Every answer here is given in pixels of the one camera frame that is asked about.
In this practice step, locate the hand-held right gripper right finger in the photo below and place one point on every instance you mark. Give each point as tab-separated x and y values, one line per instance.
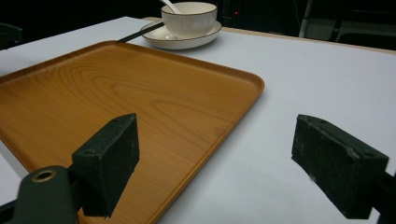
336	165

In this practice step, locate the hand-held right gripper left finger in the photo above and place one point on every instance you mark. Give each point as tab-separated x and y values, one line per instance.
106	165

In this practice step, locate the white plate with dark rim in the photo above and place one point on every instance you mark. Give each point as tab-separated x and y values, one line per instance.
183	42

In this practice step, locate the white ribbed bowl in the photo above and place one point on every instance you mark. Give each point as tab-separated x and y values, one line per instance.
190	20

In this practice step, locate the dark chair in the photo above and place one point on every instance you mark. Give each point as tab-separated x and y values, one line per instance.
9	35

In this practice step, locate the grey metal stand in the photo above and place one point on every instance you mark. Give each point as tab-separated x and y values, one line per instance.
348	28

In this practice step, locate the white spoon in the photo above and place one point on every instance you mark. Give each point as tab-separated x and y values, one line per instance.
171	5

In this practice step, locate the black chopsticks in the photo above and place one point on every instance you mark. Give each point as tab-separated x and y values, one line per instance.
140	32

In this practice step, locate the wooden tray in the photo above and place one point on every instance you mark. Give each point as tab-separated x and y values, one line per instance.
124	102

